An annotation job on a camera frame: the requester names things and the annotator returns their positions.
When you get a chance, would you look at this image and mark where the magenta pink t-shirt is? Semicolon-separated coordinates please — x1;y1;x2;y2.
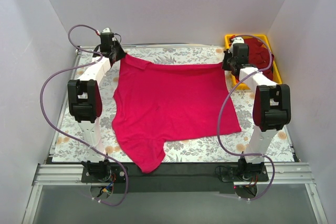
112;55;241;173

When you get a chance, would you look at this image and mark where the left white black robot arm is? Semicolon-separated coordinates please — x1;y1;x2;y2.
67;28;126;163

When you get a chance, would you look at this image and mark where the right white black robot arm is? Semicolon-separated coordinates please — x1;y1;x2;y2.
223;37;291;181

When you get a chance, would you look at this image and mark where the yellow plastic bin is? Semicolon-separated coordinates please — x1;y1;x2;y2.
224;34;283;90

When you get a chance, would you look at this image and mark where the dark red t-shirt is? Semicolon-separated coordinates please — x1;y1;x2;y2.
244;37;270;69

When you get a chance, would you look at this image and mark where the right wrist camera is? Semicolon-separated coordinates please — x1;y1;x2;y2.
228;37;245;52

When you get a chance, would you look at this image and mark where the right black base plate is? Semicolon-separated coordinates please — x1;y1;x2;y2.
215;164;269;183

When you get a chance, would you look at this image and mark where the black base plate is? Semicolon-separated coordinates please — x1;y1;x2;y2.
81;164;126;183
215;164;269;183

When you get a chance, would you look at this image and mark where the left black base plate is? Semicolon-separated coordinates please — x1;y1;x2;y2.
81;164;126;183

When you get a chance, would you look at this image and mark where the aluminium frame rail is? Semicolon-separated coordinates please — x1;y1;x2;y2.
23;163;328;223

